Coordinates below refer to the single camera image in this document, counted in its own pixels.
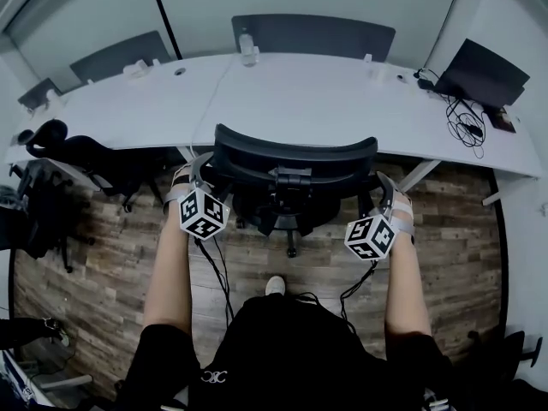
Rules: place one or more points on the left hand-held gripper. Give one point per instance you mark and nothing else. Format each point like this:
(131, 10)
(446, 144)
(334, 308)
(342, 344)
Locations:
(203, 212)

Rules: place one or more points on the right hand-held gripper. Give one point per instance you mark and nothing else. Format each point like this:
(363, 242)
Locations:
(370, 238)

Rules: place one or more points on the black mesh office chair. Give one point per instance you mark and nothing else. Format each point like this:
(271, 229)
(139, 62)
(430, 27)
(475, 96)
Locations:
(295, 156)

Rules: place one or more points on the person's left forearm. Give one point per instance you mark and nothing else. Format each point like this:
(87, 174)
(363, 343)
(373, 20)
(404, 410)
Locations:
(171, 281)

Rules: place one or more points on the person's right forearm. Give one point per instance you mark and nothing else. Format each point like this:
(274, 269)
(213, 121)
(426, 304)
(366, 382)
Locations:
(406, 293)

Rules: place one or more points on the black office chair with headrest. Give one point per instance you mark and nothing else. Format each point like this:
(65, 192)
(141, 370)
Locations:
(94, 156)

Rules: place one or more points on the black chair with armrest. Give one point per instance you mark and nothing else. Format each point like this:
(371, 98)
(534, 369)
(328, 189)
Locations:
(509, 353)

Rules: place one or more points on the white desk leg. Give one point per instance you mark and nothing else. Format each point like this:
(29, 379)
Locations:
(496, 191)
(421, 174)

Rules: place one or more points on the black power adapter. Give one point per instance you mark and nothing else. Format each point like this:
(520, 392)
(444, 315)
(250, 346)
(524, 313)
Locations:
(426, 81)

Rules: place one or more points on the clear water bottle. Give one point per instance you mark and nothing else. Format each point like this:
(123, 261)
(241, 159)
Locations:
(248, 49)

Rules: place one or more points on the dark flat pad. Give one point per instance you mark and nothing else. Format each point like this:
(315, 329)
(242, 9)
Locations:
(502, 120)

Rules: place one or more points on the person's white shoe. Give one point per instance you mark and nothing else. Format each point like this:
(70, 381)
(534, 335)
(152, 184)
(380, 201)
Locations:
(275, 285)

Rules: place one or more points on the black monitor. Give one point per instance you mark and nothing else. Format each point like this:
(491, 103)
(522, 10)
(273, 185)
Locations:
(484, 73)

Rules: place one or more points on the wide grey desk partition panel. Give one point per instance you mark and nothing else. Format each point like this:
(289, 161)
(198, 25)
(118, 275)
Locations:
(312, 34)

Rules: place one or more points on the small grey desk partition panel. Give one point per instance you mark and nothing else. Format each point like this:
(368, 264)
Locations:
(38, 94)

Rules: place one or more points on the person's black clothing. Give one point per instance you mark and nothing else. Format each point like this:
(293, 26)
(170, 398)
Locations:
(291, 358)

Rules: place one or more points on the white partition bracket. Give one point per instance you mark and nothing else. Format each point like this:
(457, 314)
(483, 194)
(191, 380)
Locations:
(370, 64)
(139, 69)

